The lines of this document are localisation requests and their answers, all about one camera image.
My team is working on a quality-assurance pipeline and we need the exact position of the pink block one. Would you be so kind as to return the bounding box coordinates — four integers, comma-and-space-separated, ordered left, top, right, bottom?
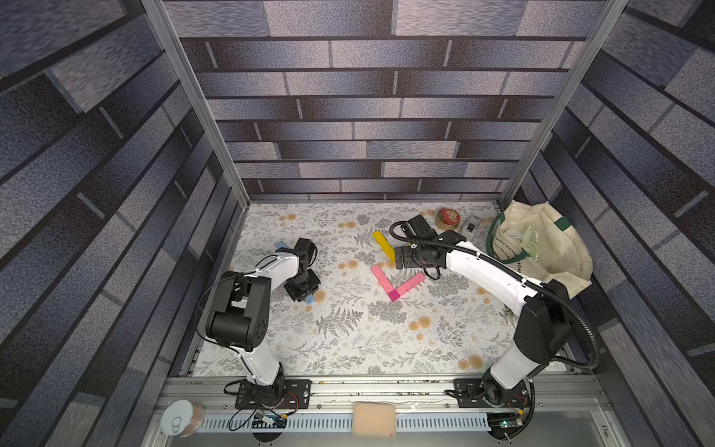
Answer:
411, 273, 426, 286

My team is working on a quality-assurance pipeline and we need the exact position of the pink block two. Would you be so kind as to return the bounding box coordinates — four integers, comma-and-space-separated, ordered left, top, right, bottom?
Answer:
396, 282, 414, 296

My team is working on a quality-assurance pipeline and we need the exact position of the pink block three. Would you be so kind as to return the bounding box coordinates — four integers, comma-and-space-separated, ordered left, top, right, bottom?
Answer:
378, 278, 395, 294

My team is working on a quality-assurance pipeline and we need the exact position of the pink block five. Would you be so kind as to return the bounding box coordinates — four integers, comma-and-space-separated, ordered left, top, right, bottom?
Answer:
371, 264, 387, 282

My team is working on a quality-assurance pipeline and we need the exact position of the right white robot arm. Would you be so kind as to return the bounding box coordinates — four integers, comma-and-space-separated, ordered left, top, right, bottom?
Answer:
395, 238, 600, 408

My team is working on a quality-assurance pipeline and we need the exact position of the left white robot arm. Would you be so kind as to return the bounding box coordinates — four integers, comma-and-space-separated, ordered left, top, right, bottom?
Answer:
204, 244, 320, 393

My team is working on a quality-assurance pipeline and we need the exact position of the round red lid tin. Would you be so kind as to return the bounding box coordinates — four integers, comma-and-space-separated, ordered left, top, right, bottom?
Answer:
436, 208, 462, 230

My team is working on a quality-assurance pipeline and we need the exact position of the small white box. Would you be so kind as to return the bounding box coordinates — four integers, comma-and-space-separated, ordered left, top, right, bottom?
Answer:
459, 215, 480, 241

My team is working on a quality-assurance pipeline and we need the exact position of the floral table mat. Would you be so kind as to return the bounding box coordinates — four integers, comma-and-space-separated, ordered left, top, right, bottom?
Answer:
231, 202, 517, 375

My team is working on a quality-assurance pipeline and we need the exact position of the cream tote bag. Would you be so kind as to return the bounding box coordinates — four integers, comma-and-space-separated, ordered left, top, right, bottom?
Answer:
486, 201, 593, 298

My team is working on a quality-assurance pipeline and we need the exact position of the beige sponge pad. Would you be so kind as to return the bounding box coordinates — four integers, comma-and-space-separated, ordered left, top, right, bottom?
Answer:
352, 402, 397, 438

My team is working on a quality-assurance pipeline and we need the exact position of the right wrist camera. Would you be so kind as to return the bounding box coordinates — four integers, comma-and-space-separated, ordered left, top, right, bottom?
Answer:
401, 214, 438, 240

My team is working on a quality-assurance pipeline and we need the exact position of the aluminium rail base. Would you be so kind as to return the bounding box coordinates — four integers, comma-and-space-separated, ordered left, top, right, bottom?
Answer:
143, 372, 629, 446

